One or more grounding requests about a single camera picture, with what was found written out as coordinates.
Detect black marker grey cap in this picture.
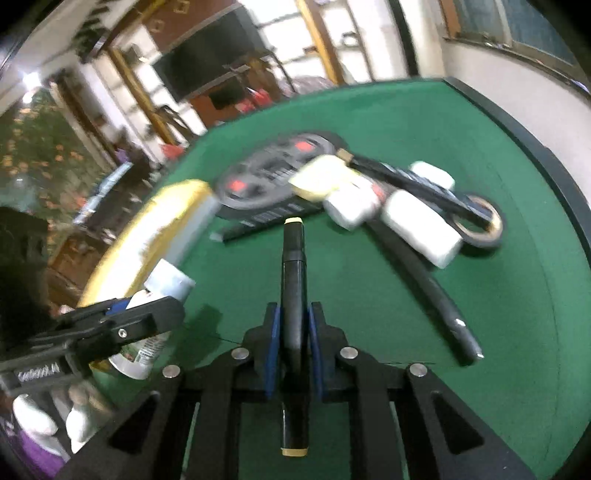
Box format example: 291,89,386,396
365,218,485,365

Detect black tape roll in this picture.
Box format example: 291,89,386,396
447,193,505,253

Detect plain white bottle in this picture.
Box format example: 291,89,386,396
382,189,463,269

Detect black marker yellow caps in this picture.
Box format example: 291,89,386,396
337,149,472,214

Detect white bottle with label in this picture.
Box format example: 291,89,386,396
109,259,195,380

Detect purple sleeve forearm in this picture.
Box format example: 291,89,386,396
1,417,65,479

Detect white gloved left hand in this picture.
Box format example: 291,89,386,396
12,380,115,461

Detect white tray yellow tape edge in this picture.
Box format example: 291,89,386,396
78,179,221,307

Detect round grey table control panel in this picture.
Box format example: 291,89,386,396
213,131,348,219

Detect red plastic bag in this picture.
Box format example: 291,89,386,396
235,89,273,114

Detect small white bottle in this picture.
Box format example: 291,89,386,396
322,182,385,231

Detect black television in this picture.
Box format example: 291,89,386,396
152,3,267,101

